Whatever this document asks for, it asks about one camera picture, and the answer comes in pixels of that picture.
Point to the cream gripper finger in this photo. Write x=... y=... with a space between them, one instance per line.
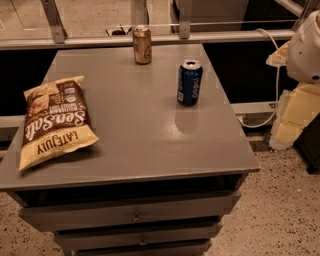
x=295 y=111
x=279 y=57

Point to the brown sea salt chip bag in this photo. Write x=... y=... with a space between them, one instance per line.
x=57 y=121

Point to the blue Pepsi can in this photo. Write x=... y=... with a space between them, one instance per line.
x=189 y=82

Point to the orange soda can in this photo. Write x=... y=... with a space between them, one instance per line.
x=142 y=44

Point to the grey bottom drawer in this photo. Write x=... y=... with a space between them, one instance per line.
x=177 y=248

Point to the grey drawer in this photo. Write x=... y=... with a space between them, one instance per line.
x=177 y=248
x=130 y=211
x=139 y=236

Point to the grey middle drawer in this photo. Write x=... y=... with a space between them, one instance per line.
x=139 y=236

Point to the grey top drawer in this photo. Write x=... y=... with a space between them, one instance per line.
x=130 y=211

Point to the metal frame rail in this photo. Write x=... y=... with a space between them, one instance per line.
x=72 y=24

